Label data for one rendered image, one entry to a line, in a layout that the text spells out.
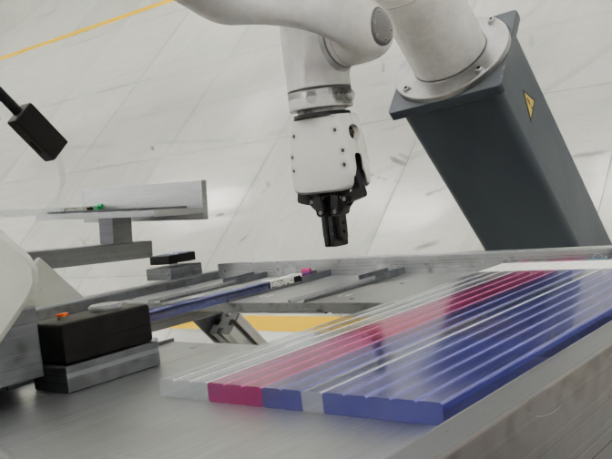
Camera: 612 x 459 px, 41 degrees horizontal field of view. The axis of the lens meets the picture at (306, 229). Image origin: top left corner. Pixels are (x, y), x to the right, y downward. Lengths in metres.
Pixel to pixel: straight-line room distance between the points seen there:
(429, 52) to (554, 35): 1.36
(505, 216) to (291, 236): 1.10
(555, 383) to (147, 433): 0.21
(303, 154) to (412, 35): 0.27
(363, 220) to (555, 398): 1.90
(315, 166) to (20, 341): 0.59
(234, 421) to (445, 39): 0.88
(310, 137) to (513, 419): 0.74
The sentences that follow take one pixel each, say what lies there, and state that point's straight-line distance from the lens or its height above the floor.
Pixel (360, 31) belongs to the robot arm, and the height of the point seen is 0.94.
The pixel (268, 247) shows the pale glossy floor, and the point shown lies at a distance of 2.45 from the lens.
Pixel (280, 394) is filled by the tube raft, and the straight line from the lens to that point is 0.45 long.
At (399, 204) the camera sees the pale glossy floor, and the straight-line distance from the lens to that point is 2.27.
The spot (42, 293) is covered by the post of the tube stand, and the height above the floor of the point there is 0.79.
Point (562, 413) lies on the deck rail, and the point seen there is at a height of 1.03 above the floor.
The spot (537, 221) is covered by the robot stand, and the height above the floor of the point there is 0.40.
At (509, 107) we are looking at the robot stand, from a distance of 1.27.
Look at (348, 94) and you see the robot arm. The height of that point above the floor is 0.86.
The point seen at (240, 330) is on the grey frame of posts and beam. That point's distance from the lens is 1.26.
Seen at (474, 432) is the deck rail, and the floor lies 1.10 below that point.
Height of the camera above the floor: 1.37
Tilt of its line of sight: 35 degrees down
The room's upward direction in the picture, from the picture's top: 38 degrees counter-clockwise
